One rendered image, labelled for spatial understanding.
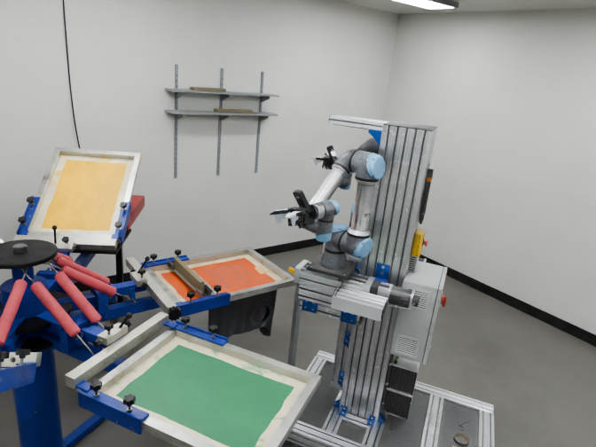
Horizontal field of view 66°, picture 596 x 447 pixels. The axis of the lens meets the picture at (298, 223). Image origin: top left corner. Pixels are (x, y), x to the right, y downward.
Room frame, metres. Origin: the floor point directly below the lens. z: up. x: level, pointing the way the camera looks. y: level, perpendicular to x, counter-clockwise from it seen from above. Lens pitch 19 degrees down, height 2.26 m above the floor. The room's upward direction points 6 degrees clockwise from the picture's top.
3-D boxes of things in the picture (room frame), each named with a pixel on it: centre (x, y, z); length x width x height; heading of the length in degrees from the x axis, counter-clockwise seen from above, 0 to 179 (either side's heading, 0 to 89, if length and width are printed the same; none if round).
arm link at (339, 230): (2.29, -0.22, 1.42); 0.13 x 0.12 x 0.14; 46
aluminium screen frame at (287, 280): (2.59, 0.46, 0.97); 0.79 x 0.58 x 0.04; 129
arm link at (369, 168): (2.20, -0.31, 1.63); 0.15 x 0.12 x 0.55; 46
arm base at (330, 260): (2.29, -0.21, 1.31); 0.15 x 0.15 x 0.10
